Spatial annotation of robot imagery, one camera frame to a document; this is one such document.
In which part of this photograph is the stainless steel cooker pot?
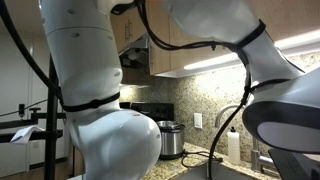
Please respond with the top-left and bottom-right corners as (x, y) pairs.
(156, 120), (186, 160)

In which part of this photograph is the black stove back panel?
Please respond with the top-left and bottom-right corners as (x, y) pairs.
(119, 101), (175, 123)

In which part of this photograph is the wooden upper cabinet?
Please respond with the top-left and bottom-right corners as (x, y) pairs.
(109, 0), (320, 78)

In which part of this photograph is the under-cabinet light strip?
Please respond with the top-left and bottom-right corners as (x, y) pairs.
(183, 29), (320, 72)

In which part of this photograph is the stainless steel sink basin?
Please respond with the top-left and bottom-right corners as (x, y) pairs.
(169, 160), (268, 180)

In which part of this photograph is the white soap dispenser bottle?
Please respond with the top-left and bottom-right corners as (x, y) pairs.
(227, 126), (242, 165)

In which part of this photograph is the silver gooseneck faucet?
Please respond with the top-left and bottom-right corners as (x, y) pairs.
(214, 103), (281, 174)

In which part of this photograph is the black metal stand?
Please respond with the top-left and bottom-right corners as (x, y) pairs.
(0, 54), (68, 180)

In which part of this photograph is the white paper tag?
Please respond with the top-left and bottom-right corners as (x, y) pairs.
(9, 125), (45, 146)

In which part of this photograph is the black cooker power cord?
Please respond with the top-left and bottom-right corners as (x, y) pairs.
(181, 150), (224, 169)

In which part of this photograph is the thin wire with black clip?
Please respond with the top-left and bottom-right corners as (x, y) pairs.
(0, 98), (49, 118)

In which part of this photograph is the thick black cable hose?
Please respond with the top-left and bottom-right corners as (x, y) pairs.
(0, 0), (64, 104)

